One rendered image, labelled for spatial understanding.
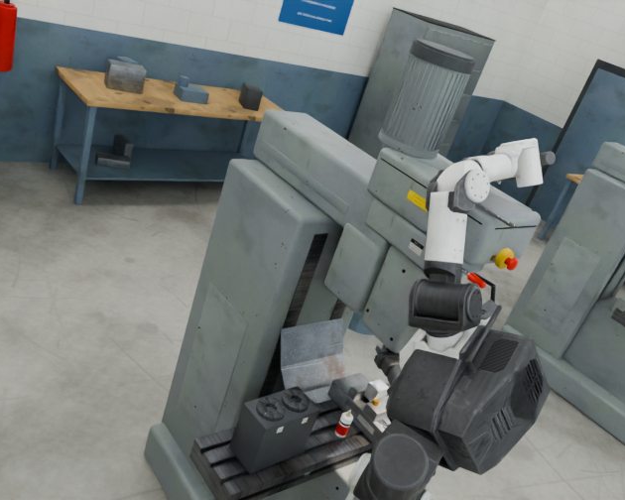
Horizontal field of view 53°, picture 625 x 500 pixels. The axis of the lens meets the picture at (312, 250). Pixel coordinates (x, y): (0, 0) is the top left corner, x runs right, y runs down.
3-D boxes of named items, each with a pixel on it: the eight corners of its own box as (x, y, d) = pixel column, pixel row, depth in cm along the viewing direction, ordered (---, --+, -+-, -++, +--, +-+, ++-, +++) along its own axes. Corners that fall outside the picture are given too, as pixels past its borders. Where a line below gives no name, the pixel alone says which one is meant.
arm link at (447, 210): (419, 168, 152) (410, 259, 152) (457, 163, 141) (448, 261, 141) (452, 176, 159) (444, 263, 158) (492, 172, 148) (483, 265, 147)
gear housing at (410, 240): (482, 273, 197) (496, 246, 193) (434, 280, 181) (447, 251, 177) (411, 221, 218) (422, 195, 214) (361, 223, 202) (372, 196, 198)
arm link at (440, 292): (463, 262, 140) (457, 322, 140) (479, 265, 148) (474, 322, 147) (417, 259, 148) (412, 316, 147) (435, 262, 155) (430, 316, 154)
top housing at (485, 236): (522, 262, 187) (547, 214, 180) (469, 269, 170) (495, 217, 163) (415, 190, 217) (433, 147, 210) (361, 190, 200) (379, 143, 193)
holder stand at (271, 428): (304, 452, 203) (321, 407, 195) (249, 475, 188) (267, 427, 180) (282, 427, 210) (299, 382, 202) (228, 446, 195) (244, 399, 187)
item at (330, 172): (424, 255, 214) (445, 203, 205) (378, 259, 199) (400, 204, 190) (293, 157, 264) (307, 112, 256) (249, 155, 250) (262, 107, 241)
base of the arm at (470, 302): (467, 349, 141) (487, 325, 149) (460, 298, 136) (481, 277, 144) (409, 339, 150) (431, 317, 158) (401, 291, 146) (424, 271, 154)
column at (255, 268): (284, 495, 305) (396, 216, 238) (199, 529, 275) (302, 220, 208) (232, 424, 337) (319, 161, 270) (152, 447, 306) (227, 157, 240)
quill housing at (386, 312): (433, 347, 212) (471, 268, 198) (392, 357, 198) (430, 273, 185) (396, 314, 224) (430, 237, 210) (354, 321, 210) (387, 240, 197)
